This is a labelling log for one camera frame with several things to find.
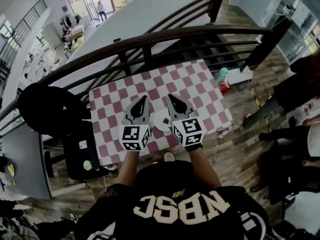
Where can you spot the pink white checkered tablecloth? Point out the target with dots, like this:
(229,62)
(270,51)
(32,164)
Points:
(117,94)

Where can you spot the black jacket on chair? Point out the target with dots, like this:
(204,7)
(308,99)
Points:
(50,109)

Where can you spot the yellow object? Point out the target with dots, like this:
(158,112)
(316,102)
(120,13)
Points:
(11,170)

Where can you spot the grey table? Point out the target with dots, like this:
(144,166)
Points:
(23,164)

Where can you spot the red strawberry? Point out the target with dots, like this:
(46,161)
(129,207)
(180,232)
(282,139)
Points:
(165,121)

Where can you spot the black chair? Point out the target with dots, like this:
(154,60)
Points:
(77,164)

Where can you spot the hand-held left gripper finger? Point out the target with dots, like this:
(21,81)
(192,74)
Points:
(135,110)
(144,109)

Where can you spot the person's white shoe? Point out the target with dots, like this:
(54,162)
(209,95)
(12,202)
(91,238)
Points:
(169,157)

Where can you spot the person's left forearm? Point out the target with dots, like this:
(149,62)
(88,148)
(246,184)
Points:
(128,166)

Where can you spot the pale green round object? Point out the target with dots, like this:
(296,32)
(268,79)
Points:
(87,165)

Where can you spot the red bag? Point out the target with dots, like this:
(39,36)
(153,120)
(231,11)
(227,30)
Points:
(224,86)

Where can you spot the dark curved railing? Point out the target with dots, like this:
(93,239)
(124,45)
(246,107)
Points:
(160,37)

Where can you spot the person's right forearm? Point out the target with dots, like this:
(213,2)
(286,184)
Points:
(201,166)

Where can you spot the green bottle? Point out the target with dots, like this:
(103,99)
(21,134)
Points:
(221,74)

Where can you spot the person's black lettered shirt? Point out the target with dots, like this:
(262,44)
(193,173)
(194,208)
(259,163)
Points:
(180,221)

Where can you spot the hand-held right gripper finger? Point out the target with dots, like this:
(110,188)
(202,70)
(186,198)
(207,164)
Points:
(181,107)
(174,106)

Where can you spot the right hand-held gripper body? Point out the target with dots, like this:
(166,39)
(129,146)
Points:
(191,132)

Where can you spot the white plate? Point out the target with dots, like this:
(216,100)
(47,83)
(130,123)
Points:
(160,121)

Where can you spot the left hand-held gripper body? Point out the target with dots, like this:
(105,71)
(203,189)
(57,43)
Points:
(131,135)

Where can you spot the white flat box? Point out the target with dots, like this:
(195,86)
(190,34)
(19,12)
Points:
(238,77)

